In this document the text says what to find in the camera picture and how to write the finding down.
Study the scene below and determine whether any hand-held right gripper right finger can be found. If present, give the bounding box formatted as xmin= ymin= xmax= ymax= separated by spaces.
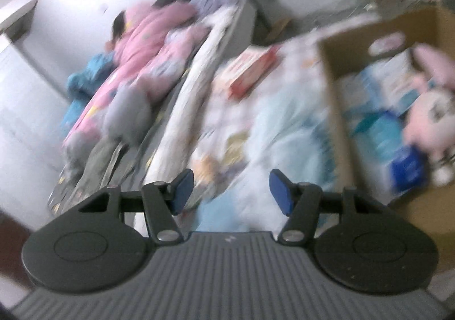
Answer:
xmin=269 ymin=169 xmax=388 ymax=245

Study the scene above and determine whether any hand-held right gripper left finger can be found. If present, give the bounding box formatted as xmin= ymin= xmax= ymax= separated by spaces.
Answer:
xmin=76 ymin=168 xmax=195 ymax=244

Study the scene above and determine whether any white plastic bag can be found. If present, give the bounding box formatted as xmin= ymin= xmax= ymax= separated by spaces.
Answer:
xmin=194 ymin=84 xmax=342 ymax=233

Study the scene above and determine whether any white dark blue wipes pack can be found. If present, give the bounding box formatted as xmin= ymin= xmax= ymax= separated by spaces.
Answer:
xmin=346 ymin=109 xmax=431 ymax=198

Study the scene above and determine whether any large brown cardboard box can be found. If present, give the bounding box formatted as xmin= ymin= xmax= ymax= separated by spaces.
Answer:
xmin=317 ymin=5 xmax=455 ymax=271

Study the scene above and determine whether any light blue tissue pack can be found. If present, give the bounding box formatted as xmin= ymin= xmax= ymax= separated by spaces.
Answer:
xmin=355 ymin=64 xmax=395 ymax=111

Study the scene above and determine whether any pink plush toy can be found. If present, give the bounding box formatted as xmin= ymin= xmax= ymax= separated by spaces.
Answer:
xmin=403 ymin=45 xmax=455 ymax=186

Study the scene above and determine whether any grey soft cloth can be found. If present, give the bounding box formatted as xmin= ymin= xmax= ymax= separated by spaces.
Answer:
xmin=64 ymin=84 xmax=153 ymax=178

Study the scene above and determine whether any dark grey bed sheet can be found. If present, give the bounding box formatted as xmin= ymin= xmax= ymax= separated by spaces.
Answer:
xmin=46 ymin=107 xmax=178 ymax=221

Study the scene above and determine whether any white rolled fringed quilt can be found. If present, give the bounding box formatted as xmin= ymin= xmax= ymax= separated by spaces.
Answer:
xmin=146 ymin=4 xmax=249 ymax=186

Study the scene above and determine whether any red tissue pack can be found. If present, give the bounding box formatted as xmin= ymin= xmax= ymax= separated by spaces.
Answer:
xmin=213 ymin=45 xmax=281 ymax=98

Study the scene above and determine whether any teal blue cloth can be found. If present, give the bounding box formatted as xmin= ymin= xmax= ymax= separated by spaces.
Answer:
xmin=59 ymin=52 xmax=118 ymax=132

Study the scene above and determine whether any brown cardboard piece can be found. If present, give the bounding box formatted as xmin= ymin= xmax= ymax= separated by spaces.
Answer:
xmin=265 ymin=18 xmax=295 ymax=44

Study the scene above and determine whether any grey bed base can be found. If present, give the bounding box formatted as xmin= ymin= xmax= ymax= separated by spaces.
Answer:
xmin=227 ymin=0 xmax=258 ymax=54

